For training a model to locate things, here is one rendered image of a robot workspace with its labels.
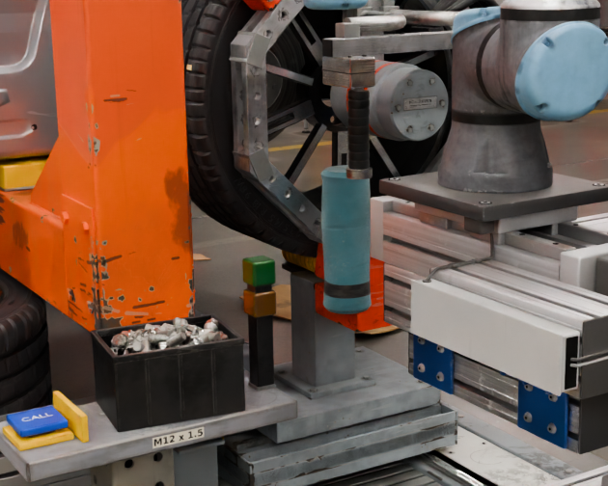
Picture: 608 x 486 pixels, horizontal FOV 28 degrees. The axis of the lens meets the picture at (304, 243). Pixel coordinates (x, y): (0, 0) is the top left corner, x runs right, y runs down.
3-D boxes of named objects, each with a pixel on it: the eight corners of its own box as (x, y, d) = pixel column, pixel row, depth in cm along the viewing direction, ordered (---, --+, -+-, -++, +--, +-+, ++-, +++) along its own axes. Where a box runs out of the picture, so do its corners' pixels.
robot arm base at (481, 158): (576, 184, 159) (579, 109, 157) (487, 198, 151) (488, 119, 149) (501, 168, 171) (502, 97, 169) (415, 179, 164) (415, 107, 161)
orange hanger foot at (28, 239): (58, 245, 257) (46, 82, 249) (159, 305, 213) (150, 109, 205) (-20, 256, 249) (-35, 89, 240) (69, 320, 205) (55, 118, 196)
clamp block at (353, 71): (346, 82, 208) (346, 51, 206) (375, 87, 200) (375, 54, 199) (321, 84, 205) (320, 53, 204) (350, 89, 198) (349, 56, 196)
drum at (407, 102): (386, 127, 238) (385, 55, 234) (453, 141, 220) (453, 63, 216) (324, 134, 231) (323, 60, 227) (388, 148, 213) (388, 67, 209)
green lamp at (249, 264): (263, 278, 191) (263, 254, 190) (276, 283, 188) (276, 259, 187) (241, 283, 189) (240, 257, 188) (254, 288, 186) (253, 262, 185)
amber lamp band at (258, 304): (264, 309, 192) (264, 284, 191) (277, 314, 189) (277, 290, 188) (242, 312, 190) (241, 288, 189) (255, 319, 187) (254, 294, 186)
